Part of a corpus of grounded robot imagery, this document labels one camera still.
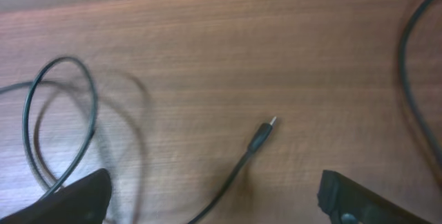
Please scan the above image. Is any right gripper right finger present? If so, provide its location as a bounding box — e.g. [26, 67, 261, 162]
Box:
[317, 170, 430, 224]

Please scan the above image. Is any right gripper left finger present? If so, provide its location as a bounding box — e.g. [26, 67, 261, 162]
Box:
[1, 169, 112, 224]

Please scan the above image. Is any right camera cable black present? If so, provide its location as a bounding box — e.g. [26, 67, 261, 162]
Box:
[396, 0, 441, 180]

